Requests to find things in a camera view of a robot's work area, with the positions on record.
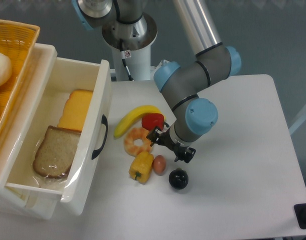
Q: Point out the brown egg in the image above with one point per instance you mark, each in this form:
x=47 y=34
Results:
x=159 y=164

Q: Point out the red bell pepper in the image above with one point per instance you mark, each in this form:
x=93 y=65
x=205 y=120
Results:
x=152 y=120

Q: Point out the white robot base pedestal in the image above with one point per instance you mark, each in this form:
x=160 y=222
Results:
x=130 y=45

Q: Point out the black device at table edge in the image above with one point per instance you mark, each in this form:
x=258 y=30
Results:
x=300 y=212

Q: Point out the yellow wicker basket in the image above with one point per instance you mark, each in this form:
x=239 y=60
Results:
x=17 y=40

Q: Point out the white plastic drawer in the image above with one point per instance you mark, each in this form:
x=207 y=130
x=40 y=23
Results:
x=67 y=75

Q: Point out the orange toast slice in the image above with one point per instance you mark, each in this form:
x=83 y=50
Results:
x=75 y=110

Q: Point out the black round eggplant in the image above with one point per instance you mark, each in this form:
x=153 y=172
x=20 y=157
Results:
x=178 y=179

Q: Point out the yellow banana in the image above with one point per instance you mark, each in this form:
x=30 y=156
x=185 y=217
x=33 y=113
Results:
x=132 y=117

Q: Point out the brown bread slice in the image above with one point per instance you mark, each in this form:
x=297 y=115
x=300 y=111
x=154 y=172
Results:
x=54 y=156

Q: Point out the white round bun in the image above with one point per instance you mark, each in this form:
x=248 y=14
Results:
x=5 y=69

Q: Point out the yellow bell pepper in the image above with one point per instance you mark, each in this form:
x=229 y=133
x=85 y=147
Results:
x=141 y=167

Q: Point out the white plastic drawer cabinet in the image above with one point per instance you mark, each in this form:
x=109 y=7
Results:
x=23 y=202

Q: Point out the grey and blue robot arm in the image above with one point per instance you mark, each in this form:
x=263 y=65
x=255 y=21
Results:
x=179 y=86

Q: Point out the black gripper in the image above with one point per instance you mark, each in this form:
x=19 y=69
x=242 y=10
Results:
x=182 y=153

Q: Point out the black drawer handle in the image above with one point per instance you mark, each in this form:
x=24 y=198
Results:
x=102 y=138

